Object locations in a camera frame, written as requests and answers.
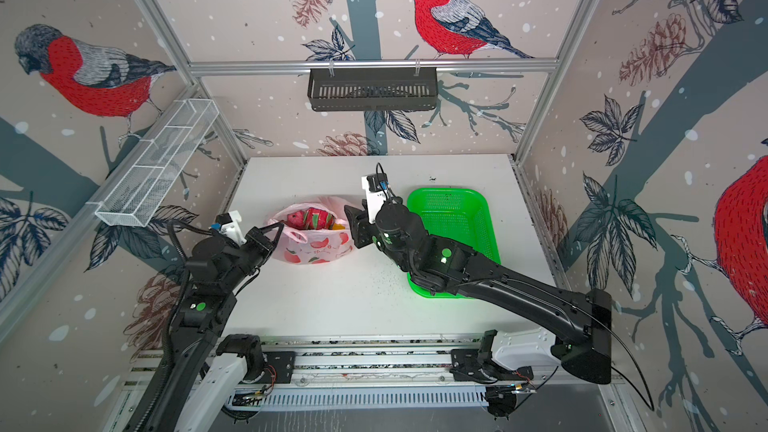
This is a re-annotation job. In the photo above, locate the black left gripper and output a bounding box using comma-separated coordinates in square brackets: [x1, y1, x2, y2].
[221, 219, 284, 292]

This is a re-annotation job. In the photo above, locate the pink plastic bag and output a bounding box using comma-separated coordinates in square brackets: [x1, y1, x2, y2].
[266, 196, 356, 265]

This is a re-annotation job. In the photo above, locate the red dragon fruit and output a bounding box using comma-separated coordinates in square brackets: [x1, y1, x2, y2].
[285, 207, 336, 230]

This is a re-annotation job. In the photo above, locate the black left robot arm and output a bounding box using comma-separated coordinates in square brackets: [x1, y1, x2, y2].
[124, 214, 284, 431]

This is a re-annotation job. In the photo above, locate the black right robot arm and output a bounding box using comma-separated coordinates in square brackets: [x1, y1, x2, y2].
[344, 199, 613, 385]

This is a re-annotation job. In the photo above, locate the green plastic basket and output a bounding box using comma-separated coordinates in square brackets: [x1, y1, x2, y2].
[407, 187, 501, 299]

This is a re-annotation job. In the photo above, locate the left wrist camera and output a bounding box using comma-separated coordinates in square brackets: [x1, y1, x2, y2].
[211, 210, 246, 245]

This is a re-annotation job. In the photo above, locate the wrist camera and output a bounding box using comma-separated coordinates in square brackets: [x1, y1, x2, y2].
[211, 210, 246, 245]
[361, 172, 389, 223]

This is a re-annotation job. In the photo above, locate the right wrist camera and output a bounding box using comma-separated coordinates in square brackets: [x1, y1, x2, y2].
[361, 172, 389, 223]

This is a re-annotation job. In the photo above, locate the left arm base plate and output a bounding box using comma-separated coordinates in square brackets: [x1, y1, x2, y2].
[257, 351, 296, 385]

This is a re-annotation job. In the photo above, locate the white wire mesh shelf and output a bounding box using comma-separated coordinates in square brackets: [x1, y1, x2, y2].
[95, 98, 219, 227]

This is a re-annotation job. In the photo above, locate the black hanging wall basket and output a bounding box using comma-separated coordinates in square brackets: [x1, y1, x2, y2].
[307, 67, 438, 112]

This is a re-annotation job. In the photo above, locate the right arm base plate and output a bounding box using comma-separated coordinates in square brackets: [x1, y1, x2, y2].
[449, 329, 534, 385]

